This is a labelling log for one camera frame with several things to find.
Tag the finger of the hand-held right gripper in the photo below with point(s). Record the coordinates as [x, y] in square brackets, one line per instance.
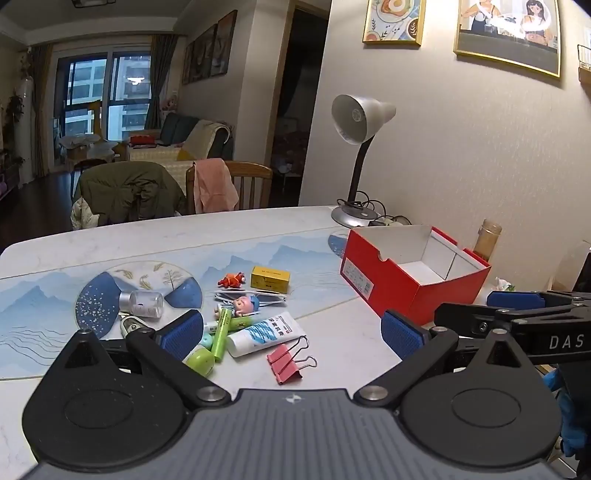
[515, 300]
[461, 318]

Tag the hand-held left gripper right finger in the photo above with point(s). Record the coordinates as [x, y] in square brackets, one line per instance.
[401, 337]

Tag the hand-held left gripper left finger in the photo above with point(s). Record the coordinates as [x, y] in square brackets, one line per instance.
[180, 333]

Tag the small teal round case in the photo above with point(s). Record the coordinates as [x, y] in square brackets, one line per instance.
[206, 341]

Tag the green egg-shaped case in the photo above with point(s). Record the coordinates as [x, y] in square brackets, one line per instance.
[201, 362]

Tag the red cardboard box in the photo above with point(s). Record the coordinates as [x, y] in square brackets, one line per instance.
[392, 286]

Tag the cartoon doll figure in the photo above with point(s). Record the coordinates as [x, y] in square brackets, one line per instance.
[242, 305]

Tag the white cream tube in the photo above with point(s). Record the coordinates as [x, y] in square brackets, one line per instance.
[265, 334]

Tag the pink binder clip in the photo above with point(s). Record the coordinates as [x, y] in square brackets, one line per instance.
[279, 353]
[288, 373]

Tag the small yellow box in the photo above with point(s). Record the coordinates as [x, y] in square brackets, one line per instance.
[270, 279]

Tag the person's right hand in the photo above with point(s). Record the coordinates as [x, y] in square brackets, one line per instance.
[575, 415]

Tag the crumpled wrappers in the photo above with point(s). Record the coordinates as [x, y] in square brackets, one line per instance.
[503, 284]

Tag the white and black gadget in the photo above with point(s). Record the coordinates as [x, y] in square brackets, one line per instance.
[134, 326]

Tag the brown glass jar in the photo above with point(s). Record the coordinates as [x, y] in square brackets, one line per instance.
[487, 244]

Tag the orange toy figure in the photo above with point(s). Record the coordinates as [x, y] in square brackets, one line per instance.
[231, 280]

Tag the white power strip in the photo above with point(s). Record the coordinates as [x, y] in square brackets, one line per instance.
[392, 221]

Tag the pink cloth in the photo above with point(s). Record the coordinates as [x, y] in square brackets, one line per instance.
[212, 184]

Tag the pale quilted garment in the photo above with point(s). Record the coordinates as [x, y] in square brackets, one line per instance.
[83, 214]

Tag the olive green jacket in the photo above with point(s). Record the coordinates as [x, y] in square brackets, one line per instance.
[129, 184]

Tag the wooden chair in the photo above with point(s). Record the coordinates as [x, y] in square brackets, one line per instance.
[251, 180]

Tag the sofa with cream blanket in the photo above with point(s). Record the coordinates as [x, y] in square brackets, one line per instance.
[184, 134]

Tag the white desk lamp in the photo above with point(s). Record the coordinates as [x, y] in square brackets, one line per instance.
[364, 115]

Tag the brown curtain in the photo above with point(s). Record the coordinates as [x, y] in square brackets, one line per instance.
[159, 78]

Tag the large window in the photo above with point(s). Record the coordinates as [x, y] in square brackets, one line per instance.
[124, 83]

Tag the large gold framed picture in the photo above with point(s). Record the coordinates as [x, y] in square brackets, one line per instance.
[508, 32]

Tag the framed food picture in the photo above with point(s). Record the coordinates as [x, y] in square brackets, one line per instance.
[392, 21]

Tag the wall shelf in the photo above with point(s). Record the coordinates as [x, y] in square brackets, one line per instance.
[585, 62]

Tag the dark framed wall picture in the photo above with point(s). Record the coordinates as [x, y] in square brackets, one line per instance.
[226, 44]
[204, 53]
[187, 62]

